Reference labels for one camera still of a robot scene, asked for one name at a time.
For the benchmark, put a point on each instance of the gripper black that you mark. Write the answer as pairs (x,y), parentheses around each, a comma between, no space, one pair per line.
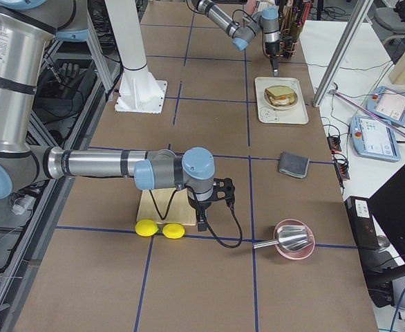
(201,207)
(273,56)

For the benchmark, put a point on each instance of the bread slice top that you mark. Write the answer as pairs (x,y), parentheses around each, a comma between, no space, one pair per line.
(279,92)

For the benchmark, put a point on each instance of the white round plate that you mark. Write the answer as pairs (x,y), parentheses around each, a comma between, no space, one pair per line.
(295,96)

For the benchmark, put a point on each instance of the cream bear serving tray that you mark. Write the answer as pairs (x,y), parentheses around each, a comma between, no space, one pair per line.
(296,115)

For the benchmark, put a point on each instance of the light wooden cutting board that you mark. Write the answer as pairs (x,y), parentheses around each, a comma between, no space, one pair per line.
(179,212)

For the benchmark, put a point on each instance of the yellow lemon near board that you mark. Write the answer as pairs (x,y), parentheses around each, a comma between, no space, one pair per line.
(173,231)

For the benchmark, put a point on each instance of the fried egg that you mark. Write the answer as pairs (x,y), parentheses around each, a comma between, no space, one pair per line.
(282,101)

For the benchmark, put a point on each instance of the metal scoop in bowl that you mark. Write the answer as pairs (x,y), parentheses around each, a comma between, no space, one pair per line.
(290,238)

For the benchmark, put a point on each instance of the pink bowl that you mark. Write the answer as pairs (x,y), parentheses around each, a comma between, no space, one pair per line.
(302,254)

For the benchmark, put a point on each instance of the folded grey cloth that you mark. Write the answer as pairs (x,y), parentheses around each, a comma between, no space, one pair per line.
(293,165)

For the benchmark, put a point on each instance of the teach pendant near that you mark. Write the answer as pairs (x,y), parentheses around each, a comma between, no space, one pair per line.
(372,139)

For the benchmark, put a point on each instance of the teach pendant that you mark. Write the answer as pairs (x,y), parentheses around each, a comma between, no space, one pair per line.
(372,139)
(388,104)

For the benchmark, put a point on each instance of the teach pendant far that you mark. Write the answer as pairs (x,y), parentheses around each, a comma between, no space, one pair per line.
(388,104)

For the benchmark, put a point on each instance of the base column white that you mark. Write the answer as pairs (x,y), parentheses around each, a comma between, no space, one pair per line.
(126,29)

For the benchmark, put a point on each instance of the black computer box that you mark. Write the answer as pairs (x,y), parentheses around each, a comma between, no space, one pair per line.
(361,223)

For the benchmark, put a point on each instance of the black monitor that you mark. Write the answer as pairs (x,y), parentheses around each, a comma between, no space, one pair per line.
(387,205)

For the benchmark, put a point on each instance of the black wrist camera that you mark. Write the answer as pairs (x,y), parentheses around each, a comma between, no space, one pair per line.
(223,190)

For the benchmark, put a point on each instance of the copper wire bottle rack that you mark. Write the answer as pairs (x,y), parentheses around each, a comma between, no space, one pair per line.
(292,18)

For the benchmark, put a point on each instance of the aluminium frame post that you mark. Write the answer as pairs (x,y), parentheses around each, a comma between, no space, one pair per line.
(352,27)

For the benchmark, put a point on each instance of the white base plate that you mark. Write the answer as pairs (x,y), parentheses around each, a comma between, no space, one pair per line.
(140,92)

